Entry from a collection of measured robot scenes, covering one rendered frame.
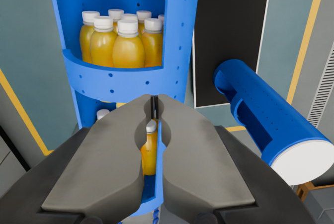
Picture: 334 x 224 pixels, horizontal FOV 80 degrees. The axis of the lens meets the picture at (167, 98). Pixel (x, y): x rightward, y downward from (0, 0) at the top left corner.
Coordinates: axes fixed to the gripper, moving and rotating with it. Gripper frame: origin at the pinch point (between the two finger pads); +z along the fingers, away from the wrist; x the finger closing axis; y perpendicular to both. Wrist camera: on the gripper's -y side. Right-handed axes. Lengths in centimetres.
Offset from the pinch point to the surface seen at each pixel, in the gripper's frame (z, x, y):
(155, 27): 33.4, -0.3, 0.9
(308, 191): 153, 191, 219
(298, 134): 52, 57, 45
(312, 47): 154, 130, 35
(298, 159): 48, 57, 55
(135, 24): 29.2, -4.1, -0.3
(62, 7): 34.8, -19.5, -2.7
